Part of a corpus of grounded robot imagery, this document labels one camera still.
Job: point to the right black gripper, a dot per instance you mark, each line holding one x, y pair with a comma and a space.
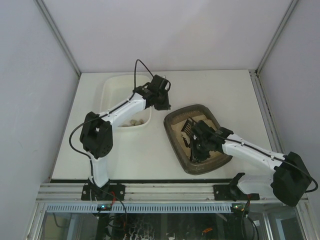
194, 144

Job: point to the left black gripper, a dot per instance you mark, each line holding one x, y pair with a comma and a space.
162, 104

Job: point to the black slotted litter scoop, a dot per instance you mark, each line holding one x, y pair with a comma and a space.
189, 134

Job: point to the brown translucent litter box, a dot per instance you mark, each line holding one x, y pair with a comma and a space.
180, 137

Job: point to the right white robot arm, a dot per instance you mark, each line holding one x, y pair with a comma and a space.
285, 175

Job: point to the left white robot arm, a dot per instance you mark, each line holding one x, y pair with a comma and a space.
97, 134

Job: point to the white plastic waste tray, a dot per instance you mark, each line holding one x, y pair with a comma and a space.
116, 89

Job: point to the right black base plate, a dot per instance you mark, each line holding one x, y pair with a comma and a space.
228, 192

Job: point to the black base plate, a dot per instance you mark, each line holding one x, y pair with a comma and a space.
228, 192
106, 193

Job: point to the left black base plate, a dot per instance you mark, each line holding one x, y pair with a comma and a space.
106, 193

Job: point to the aluminium mounting rail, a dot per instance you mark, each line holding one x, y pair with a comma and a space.
133, 192

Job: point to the grey slotted cable duct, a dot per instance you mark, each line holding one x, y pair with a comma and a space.
140, 208

